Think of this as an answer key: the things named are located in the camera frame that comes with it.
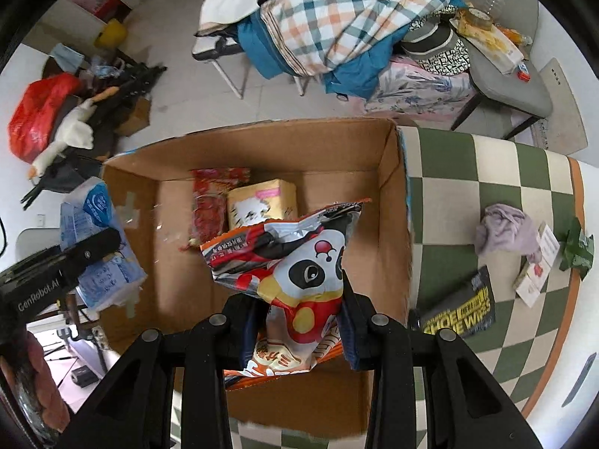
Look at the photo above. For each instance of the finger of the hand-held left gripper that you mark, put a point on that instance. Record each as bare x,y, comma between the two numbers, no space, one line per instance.
96,245

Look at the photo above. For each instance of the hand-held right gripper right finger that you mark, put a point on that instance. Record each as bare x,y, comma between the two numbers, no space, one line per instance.
352,336

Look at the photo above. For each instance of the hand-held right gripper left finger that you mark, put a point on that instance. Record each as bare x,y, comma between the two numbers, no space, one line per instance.
244,325

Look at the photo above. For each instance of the blue tissue pack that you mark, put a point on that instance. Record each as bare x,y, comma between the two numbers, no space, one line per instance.
89,206

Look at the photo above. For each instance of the panda print snack bag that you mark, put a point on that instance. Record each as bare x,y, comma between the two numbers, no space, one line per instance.
299,271

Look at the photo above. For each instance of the large cardboard box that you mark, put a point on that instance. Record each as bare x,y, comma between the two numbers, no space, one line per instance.
327,159

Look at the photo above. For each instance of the person's left forearm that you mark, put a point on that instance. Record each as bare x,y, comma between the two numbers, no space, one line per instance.
47,379

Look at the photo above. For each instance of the black yellow wipes packet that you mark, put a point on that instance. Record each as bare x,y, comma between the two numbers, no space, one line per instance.
456,311

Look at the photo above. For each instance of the white goose plush toy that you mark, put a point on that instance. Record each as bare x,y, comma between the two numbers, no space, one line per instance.
75,131

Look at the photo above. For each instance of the red snack packet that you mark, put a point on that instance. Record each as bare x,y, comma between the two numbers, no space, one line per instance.
210,206

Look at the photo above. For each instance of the yellow tissue pack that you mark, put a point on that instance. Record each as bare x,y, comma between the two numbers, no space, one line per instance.
262,201

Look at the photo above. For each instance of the small cardboard box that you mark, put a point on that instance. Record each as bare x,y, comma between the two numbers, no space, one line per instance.
135,119

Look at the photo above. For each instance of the red plastic bag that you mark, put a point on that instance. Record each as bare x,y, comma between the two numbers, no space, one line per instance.
35,112

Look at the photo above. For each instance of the black tripod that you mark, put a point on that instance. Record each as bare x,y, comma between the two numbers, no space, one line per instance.
131,82

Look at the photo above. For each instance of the crumpled purple cloth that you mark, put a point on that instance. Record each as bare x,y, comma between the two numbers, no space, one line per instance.
507,231

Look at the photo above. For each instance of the blue face mask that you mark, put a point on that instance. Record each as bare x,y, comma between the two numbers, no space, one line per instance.
68,56

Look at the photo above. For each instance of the small white carton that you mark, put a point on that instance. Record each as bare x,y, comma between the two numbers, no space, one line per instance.
538,266

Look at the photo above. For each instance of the yellow container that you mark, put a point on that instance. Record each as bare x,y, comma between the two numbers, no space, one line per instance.
111,33

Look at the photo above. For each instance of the green foil packet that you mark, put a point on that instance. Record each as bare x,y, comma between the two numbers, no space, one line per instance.
576,248

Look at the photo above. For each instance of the floral blanket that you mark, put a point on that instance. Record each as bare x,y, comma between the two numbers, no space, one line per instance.
421,89

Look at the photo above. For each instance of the blue cloth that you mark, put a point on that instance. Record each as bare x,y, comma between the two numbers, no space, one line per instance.
360,70

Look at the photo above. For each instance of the white cloth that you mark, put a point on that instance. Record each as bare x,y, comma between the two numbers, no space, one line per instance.
224,4

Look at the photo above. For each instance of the grey chair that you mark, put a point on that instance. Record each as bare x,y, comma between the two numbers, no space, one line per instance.
514,93

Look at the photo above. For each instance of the patterned black white hat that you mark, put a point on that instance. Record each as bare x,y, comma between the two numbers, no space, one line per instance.
435,46

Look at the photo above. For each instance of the small red packet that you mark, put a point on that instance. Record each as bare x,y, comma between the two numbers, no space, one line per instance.
524,72

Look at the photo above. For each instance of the plaid blanket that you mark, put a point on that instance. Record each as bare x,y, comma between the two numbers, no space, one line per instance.
337,14

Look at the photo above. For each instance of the white food tray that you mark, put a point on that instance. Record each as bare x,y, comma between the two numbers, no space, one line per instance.
496,44

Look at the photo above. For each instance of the tape roll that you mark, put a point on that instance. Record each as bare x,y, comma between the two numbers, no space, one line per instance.
477,18

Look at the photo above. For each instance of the clear plastic bottle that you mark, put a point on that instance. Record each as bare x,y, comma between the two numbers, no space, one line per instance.
493,4

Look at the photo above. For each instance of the folding chair frame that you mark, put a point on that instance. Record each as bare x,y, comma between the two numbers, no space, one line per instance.
229,75

